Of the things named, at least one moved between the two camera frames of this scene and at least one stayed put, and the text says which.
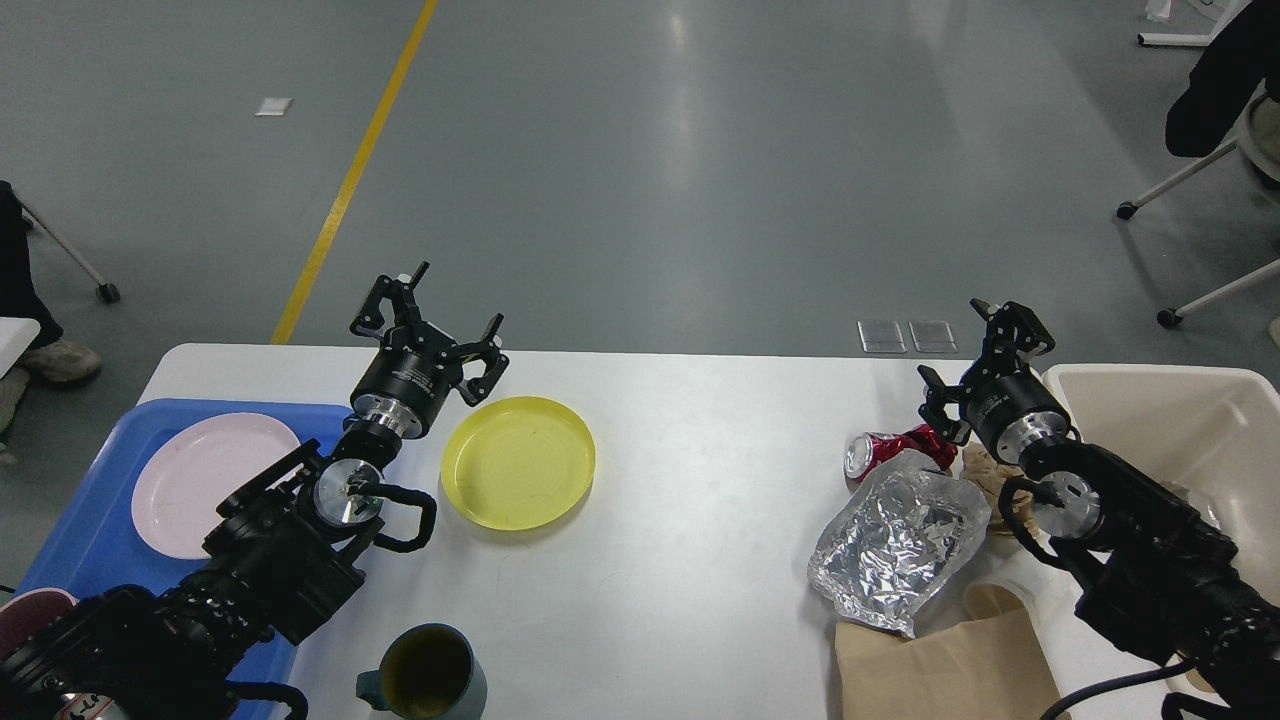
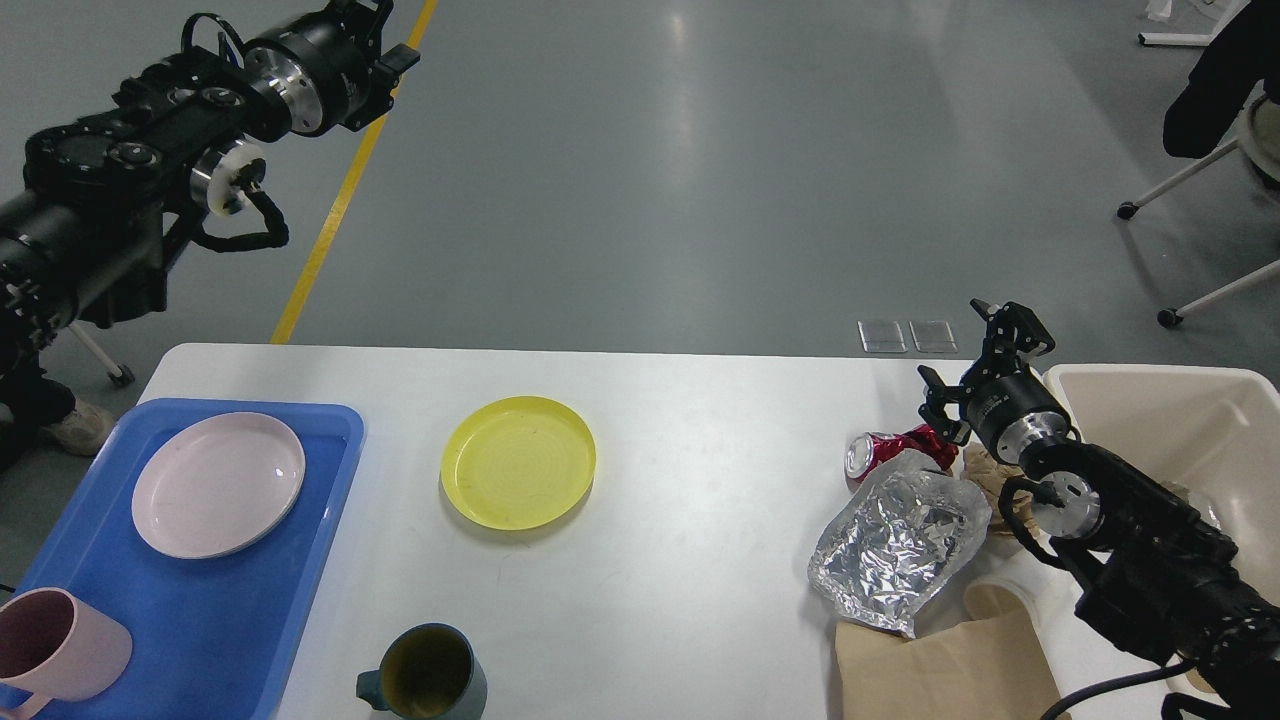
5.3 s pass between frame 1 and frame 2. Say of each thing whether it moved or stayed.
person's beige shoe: moved
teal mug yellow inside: stayed
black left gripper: moved
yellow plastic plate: stayed
